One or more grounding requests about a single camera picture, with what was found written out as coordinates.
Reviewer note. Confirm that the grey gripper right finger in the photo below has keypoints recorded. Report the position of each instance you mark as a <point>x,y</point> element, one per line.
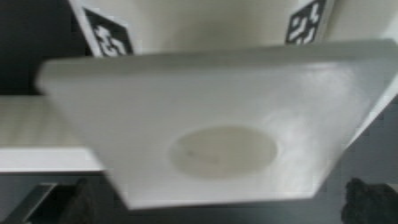
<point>370,203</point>

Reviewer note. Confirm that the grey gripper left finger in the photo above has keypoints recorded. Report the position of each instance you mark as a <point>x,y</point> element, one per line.
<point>57,204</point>

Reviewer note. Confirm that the white lamp base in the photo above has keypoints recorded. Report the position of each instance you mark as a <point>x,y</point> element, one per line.
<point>226,94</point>

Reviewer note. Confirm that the white front fence wall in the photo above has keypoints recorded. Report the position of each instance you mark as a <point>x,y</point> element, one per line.
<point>40,146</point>

